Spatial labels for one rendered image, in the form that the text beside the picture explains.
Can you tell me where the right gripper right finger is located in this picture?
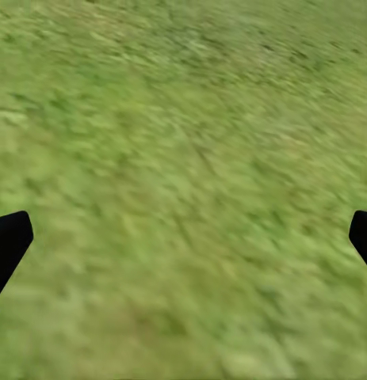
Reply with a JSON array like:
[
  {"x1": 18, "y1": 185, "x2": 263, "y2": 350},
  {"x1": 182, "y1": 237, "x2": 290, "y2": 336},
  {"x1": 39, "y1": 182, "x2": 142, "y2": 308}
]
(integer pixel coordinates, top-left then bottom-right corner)
[{"x1": 349, "y1": 210, "x2": 367, "y2": 264}]

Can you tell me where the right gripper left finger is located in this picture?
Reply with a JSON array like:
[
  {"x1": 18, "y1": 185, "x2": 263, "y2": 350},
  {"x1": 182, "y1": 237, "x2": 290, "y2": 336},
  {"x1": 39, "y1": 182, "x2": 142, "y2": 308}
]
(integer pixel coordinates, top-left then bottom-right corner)
[{"x1": 0, "y1": 211, "x2": 33, "y2": 294}]

